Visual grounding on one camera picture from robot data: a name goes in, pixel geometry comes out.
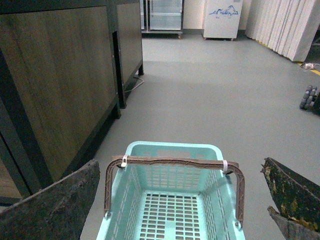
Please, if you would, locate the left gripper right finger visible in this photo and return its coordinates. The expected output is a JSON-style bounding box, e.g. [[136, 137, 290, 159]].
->
[[261, 157, 320, 240]]

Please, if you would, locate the white chest freezer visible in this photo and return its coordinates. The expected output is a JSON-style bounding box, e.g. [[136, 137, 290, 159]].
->
[[202, 0, 243, 41]]

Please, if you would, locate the white floor cable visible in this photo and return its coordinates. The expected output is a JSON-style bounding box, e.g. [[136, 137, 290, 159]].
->
[[124, 76, 145, 93]]

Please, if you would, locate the dark wooden display stand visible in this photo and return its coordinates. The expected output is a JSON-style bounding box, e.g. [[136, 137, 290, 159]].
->
[[0, 0, 121, 206]]

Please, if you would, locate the white folding partition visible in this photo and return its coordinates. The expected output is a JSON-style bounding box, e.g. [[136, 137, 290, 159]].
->
[[245, 0, 320, 62]]

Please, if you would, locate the glass door refrigerator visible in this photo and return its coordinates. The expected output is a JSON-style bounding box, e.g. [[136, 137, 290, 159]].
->
[[139, 0, 185, 39]]

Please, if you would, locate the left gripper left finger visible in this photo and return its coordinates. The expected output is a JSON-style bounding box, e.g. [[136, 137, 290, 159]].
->
[[0, 160, 100, 240]]

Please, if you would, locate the light blue plastic basket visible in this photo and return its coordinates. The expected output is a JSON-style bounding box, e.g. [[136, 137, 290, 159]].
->
[[97, 141, 245, 240]]

